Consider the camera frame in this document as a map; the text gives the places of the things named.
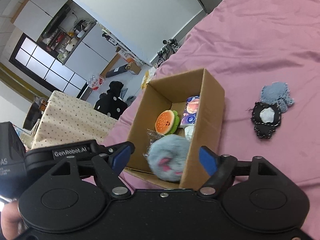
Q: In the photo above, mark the blue tissue pack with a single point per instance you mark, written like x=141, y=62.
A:
x=190, y=112

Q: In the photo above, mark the polka dot tablecloth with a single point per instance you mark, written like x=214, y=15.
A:
x=67, y=119

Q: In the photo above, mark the black white stitched fabric patch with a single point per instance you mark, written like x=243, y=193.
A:
x=265, y=118

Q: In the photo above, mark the person's hand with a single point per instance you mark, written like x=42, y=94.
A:
x=12, y=224

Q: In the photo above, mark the open kitchen shelf cabinet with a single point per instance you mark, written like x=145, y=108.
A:
x=64, y=32

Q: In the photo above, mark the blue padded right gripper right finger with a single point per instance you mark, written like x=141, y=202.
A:
x=220, y=169

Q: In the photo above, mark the black device box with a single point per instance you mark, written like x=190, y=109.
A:
x=13, y=173

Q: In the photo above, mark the black framed window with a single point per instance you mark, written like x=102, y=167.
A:
x=50, y=73

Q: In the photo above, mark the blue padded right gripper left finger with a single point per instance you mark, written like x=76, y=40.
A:
x=108, y=165

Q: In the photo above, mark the grey pink fluffy plush toy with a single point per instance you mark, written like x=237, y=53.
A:
x=166, y=157

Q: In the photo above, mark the brown cardboard box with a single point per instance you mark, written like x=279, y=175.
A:
x=171, y=93

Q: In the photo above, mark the hamburger plush toy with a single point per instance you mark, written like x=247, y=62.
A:
x=167, y=122

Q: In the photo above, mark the blue denim fabric patch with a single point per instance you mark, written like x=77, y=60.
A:
x=277, y=93

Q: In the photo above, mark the pink bed sheet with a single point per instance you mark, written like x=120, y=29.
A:
x=245, y=45

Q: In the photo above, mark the black dotted garment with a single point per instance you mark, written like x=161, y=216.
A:
x=110, y=103

